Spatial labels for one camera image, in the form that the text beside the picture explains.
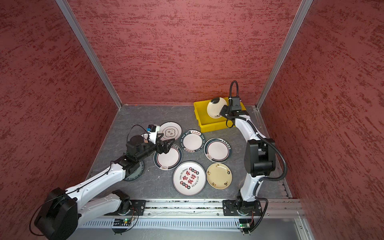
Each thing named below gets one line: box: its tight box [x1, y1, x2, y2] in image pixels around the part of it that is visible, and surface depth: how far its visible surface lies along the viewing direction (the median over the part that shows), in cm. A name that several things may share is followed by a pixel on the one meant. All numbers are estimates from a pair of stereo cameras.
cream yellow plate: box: [206, 162, 233, 190], surface depth 87 cm
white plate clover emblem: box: [158, 121, 183, 141], surface depth 106 cm
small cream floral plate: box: [207, 97, 228, 119], surface depth 101 cm
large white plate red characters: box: [172, 161, 207, 197], surface depth 85 cm
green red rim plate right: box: [204, 137, 232, 163], surface depth 97 cm
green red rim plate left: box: [153, 144, 183, 171], surface depth 91 cm
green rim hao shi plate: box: [179, 129, 206, 153], surface depth 102 cm
